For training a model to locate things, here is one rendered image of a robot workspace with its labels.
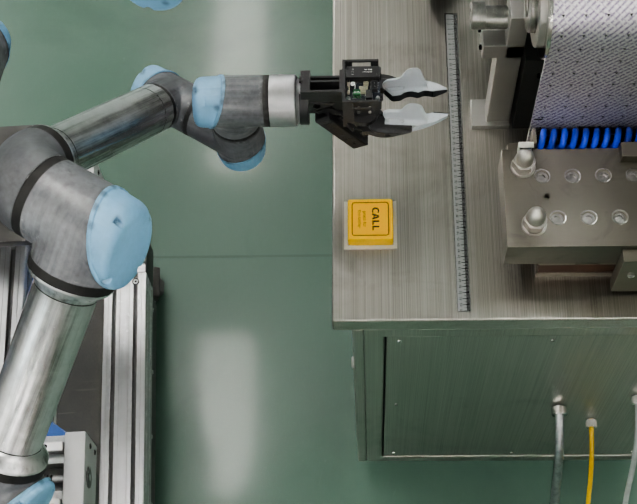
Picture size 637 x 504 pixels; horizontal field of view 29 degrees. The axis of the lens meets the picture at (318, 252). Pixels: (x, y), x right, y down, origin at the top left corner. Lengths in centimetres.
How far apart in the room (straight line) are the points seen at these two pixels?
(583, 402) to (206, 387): 91
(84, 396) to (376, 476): 65
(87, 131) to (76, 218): 22
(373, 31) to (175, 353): 104
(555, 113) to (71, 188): 73
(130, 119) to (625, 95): 71
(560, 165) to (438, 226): 22
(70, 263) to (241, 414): 129
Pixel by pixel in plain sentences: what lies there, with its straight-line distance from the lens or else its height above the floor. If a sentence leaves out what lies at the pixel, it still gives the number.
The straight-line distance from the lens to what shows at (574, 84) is 182.
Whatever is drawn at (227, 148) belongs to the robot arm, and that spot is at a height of 103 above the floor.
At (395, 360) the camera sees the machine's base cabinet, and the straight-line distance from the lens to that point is 207.
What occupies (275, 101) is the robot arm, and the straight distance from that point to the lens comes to 179.
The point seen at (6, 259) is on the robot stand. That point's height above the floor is 73.
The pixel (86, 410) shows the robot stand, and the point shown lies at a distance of 264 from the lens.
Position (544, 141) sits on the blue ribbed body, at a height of 104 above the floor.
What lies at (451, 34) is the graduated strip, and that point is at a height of 90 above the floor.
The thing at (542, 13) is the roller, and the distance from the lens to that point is 170.
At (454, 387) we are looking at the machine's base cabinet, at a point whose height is 57.
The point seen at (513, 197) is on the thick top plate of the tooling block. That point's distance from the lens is 185.
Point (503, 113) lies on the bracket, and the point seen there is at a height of 94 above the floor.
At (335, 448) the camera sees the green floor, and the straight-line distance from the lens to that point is 277.
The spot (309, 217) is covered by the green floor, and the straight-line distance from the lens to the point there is 298.
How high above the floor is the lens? 267
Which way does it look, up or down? 65 degrees down
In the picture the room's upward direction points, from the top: 6 degrees counter-clockwise
